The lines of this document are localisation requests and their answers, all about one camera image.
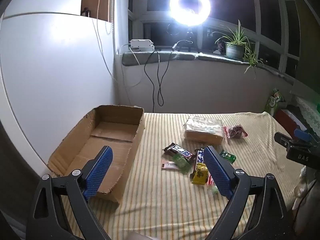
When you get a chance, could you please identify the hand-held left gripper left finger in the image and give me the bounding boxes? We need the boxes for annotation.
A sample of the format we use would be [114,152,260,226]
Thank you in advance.
[26,145,118,240]

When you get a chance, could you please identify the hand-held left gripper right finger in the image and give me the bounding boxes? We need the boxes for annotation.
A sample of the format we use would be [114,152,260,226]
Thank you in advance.
[203,145,294,240]

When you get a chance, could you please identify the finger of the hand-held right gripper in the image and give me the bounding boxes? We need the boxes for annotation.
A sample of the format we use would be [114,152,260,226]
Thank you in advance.
[294,128,316,143]
[274,132,313,151]

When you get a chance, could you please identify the pale pink candy packet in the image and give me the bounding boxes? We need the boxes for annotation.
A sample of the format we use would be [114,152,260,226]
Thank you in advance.
[206,174,220,197]

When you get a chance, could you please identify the yellow snack packet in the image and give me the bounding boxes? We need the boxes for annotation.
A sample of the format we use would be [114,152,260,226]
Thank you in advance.
[192,162,209,186]

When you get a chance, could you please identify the small green candy packet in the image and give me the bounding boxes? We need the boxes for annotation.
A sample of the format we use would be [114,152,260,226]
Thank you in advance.
[219,149,236,164]

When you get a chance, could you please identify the brown chocolate bar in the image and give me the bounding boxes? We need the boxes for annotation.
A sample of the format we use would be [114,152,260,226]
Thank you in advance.
[163,143,195,161]
[194,149,207,179]

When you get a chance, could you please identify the clear green snack packet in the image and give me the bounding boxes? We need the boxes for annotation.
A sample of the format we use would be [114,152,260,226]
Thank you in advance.
[172,154,192,173]

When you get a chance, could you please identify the brown cardboard box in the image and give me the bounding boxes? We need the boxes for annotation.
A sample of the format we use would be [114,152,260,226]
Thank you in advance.
[47,104,145,204]

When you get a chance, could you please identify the bread loaf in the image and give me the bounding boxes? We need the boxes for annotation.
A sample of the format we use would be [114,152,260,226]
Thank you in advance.
[184,115,224,145]

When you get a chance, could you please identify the red snack packet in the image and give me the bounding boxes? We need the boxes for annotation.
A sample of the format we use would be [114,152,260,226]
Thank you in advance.
[223,124,249,139]

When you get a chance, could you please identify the pink white snack packet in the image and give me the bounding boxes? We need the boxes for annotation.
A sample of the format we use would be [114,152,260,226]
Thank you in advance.
[161,159,179,170]

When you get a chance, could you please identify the person's right hand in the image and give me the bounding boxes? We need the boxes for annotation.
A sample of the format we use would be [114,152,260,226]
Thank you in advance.
[295,166,312,198]

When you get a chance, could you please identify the red box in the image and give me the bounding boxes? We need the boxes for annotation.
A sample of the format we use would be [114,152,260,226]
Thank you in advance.
[274,109,300,130]

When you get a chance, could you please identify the white lace cloth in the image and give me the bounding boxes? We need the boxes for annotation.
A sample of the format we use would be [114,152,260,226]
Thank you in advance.
[291,96,320,130]

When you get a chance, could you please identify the green bag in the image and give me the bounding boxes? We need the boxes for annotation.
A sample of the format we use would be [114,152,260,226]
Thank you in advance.
[265,88,285,114]

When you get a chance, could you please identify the striped blanket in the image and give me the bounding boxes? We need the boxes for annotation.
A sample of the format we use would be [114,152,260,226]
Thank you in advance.
[60,112,304,240]

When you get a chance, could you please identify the grey windowsill pad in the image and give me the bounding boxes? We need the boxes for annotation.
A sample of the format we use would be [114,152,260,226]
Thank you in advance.
[197,54,265,68]
[122,51,195,67]

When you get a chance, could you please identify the potted spider plant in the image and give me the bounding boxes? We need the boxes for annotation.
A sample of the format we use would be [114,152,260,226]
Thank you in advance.
[212,19,265,79]

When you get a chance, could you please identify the white wardrobe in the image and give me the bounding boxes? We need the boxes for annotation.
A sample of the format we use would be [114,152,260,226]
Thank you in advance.
[0,11,118,174]

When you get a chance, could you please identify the small dark figurine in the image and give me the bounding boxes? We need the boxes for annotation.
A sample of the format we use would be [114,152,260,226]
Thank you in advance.
[215,39,227,54]

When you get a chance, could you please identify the white power box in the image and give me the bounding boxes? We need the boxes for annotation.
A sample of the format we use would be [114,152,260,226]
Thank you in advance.
[129,39,155,52]

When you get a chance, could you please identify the black tripod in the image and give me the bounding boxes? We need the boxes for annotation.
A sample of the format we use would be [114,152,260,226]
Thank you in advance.
[184,27,200,53]

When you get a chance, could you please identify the window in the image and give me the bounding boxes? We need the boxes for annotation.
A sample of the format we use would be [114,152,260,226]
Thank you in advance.
[127,0,300,78]

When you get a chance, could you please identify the black cable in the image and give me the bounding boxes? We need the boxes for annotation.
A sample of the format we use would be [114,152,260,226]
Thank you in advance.
[144,50,173,113]

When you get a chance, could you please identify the white cable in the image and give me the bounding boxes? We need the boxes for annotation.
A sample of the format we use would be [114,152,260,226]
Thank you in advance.
[91,0,142,88]

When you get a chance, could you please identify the ring light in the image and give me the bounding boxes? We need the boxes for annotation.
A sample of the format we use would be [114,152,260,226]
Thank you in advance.
[169,0,212,27]

